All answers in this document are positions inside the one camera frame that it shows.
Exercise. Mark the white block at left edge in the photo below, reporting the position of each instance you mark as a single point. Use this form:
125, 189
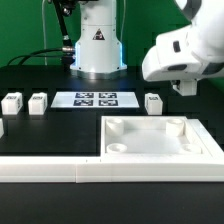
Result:
1, 128

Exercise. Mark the white marker plate with tags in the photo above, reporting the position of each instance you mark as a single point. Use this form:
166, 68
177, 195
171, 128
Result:
95, 100

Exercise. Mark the white square table top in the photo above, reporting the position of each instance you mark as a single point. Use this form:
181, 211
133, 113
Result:
150, 135

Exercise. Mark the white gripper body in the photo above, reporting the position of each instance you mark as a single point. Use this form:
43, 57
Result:
184, 57

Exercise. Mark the white L-shaped obstacle fence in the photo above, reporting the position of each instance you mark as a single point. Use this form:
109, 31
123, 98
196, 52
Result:
118, 168

